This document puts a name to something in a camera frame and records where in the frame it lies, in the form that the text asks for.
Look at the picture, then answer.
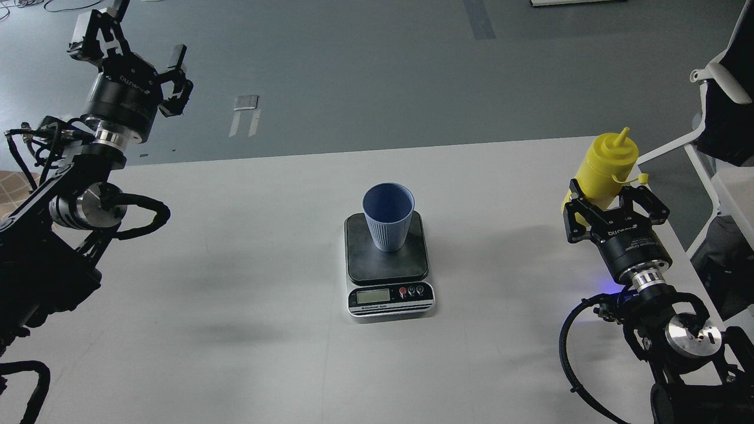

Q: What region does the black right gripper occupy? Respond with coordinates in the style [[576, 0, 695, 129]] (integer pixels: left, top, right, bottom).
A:
[[563, 179, 672, 285]]

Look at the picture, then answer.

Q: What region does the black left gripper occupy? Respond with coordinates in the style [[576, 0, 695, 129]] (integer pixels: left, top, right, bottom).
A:
[[67, 1, 194, 143]]

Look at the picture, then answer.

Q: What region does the yellow squeeze bottle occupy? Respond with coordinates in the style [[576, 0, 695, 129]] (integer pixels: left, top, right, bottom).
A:
[[574, 128, 649, 210]]

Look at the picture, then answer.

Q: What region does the blue ribbed plastic cup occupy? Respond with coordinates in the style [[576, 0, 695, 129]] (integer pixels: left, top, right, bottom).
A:
[[362, 183, 415, 252]]

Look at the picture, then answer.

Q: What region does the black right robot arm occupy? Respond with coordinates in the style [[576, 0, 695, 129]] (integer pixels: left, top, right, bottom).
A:
[[558, 179, 753, 423]]

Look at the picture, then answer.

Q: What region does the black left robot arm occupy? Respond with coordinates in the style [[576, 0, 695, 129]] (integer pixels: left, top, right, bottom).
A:
[[1, 1, 194, 352]]

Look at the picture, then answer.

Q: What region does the black digital kitchen scale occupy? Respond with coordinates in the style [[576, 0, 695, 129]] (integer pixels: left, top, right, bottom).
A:
[[344, 211, 436, 322]]

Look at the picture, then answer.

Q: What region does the grey floor outlet plate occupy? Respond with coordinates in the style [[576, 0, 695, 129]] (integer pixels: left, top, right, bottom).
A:
[[233, 94, 259, 112]]

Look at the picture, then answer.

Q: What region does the black white office chair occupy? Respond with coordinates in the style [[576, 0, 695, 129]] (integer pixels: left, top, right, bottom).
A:
[[639, 1, 753, 320]]

